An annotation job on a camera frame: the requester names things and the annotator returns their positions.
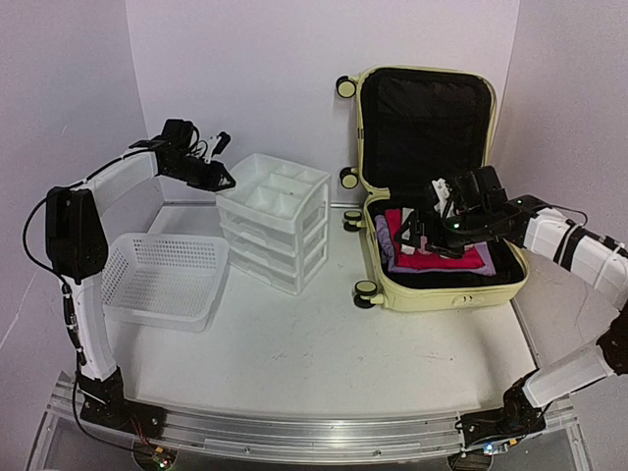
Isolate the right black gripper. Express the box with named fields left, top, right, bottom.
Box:
left=392, top=208, right=490, bottom=260

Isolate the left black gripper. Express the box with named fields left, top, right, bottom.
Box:
left=165, top=154, right=237, bottom=191

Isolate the white cosmetic tube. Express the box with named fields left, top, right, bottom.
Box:
left=399, top=207, right=416, bottom=255

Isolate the pale yellow hard suitcase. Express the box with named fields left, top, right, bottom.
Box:
left=336, top=67, right=528, bottom=312

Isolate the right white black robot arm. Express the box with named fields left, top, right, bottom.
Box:
left=396, top=167, right=627, bottom=454

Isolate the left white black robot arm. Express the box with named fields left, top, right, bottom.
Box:
left=44, top=119, right=236, bottom=438

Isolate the purple folded cloth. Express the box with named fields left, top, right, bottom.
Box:
left=375, top=215, right=497, bottom=277

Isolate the red folded cloth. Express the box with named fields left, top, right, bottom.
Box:
left=384, top=209, right=486, bottom=271

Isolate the white plastic drawer organizer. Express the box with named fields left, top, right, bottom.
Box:
left=216, top=153, right=331, bottom=295

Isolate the white perforated plastic basket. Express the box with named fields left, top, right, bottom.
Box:
left=101, top=233, right=229, bottom=333

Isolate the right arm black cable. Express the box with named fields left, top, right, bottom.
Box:
left=441, top=195, right=590, bottom=246

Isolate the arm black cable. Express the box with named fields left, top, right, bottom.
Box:
left=441, top=195, right=590, bottom=246
left=24, top=151, right=129, bottom=445

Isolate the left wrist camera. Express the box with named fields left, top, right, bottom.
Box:
left=202, top=131, right=232, bottom=163

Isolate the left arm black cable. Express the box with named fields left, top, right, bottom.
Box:
left=24, top=151, right=129, bottom=445

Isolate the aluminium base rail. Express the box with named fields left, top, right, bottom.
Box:
left=26, top=374, right=590, bottom=470

